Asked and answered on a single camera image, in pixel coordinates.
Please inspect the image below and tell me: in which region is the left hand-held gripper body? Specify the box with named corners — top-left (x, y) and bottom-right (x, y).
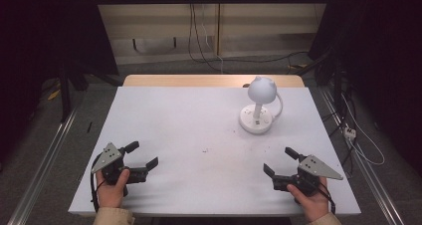
top-left (91, 141), bottom-right (149, 197)

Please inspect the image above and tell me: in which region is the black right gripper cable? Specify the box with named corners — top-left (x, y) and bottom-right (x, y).
top-left (303, 174), bottom-right (337, 216)

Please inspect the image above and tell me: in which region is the black metal stand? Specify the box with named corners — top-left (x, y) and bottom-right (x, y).
top-left (57, 60), bottom-right (74, 123)

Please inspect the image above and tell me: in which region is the black floor cable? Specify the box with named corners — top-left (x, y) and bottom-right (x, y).
top-left (190, 50), bottom-right (312, 74)

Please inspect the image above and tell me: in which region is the white desk lamp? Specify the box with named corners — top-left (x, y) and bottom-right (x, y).
top-left (238, 76), bottom-right (279, 135)

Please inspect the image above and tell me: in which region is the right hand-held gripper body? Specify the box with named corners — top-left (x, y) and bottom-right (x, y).
top-left (272, 153), bottom-right (344, 197)

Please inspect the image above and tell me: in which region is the yellow tape strip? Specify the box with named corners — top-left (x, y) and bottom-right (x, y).
top-left (47, 88), bottom-right (63, 102)

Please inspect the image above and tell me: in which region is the white table cover board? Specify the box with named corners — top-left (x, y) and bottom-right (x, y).
top-left (68, 86), bottom-right (362, 218)

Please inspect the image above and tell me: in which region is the black hanging cable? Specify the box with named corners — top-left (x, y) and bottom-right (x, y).
top-left (187, 2), bottom-right (230, 75)

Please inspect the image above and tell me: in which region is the metal floor rail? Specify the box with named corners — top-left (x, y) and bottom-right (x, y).
top-left (316, 85), bottom-right (406, 225)
top-left (7, 107), bottom-right (81, 225)

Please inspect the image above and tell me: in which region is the person's left hand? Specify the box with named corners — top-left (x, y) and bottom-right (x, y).
top-left (96, 168), bottom-right (131, 209)

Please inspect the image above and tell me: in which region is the wooden table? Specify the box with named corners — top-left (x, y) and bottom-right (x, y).
top-left (122, 74), bottom-right (306, 89)

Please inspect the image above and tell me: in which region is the white lamp cable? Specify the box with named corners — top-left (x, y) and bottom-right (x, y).
top-left (269, 91), bottom-right (285, 121)

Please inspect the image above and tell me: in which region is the person's right hand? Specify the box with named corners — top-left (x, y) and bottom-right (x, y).
top-left (286, 176), bottom-right (330, 223)

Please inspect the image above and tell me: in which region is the white floor cable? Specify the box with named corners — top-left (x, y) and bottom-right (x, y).
top-left (339, 94), bottom-right (386, 167)

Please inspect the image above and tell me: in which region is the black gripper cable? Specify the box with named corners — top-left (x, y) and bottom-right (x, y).
top-left (303, 174), bottom-right (337, 216)
top-left (90, 153), bottom-right (107, 214)

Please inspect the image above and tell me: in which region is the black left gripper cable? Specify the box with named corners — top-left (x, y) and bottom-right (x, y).
top-left (90, 153), bottom-right (107, 214)

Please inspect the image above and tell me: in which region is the black curtain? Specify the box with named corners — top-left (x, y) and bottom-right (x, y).
top-left (308, 0), bottom-right (422, 176)
top-left (0, 0), bottom-right (119, 173)

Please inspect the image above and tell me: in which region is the white hanging cable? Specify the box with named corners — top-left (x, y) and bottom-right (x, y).
top-left (200, 4), bottom-right (225, 74)

